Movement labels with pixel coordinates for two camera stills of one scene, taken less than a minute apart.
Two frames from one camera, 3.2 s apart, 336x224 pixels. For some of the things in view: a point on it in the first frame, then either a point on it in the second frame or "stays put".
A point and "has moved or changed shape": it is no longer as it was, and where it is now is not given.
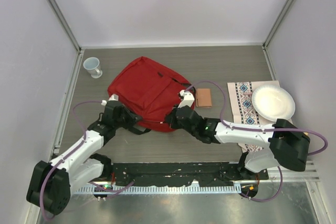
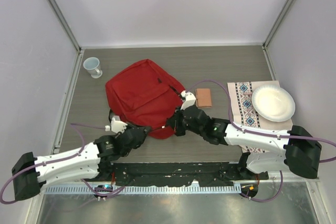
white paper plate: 272,102 stays put
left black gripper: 132,118 -> 146,129
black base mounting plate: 209,173 stays put
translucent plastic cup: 92,65 stays put
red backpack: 151,91 has moved or changed shape
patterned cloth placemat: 243,112 stays put
